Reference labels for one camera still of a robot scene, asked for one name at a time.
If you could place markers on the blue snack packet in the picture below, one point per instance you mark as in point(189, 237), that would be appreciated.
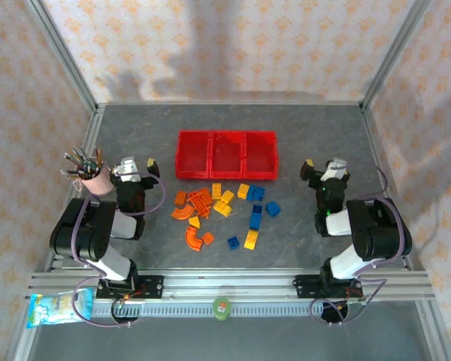
point(56, 306)

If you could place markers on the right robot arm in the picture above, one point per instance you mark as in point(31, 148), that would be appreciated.
point(379, 233)

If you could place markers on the green tape roll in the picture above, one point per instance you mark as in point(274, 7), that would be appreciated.
point(221, 308)

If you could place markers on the aluminum side rail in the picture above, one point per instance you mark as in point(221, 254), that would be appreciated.
point(90, 143)
point(379, 158)

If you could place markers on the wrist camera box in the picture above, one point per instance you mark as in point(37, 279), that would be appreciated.
point(127, 169)
point(334, 170)

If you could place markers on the small blue lego brick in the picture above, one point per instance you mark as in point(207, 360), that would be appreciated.
point(233, 243)

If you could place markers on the aluminum frame post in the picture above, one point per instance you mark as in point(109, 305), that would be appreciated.
point(64, 56)
point(394, 56)

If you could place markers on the colored pencil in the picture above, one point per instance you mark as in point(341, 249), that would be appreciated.
point(82, 158)
point(75, 161)
point(73, 173)
point(87, 155)
point(99, 158)

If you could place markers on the orange long studded lego plate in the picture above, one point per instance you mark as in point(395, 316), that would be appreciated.
point(200, 205)

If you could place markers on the yellow lego plate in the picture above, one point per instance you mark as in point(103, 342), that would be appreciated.
point(216, 191)

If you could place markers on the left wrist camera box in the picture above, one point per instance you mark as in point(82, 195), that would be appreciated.
point(127, 169)

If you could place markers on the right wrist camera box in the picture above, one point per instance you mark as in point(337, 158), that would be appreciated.
point(334, 170)

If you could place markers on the orange curved lego piece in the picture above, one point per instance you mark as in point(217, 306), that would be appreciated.
point(182, 213)
point(192, 240)

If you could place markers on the aluminum base rail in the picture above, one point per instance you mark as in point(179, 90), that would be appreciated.
point(229, 280)

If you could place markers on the small orange lego brick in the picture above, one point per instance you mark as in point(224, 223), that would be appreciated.
point(208, 238)

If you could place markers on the pink cup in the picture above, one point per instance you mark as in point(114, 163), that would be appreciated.
point(99, 182)

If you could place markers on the yellow rounded lego brick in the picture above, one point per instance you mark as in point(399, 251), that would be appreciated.
point(222, 208)

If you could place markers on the small yellow sloped lego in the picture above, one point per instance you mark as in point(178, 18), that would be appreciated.
point(194, 222)

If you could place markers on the blue long lego brick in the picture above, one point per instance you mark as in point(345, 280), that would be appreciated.
point(255, 218)

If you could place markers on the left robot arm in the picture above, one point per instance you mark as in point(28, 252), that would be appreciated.
point(79, 233)

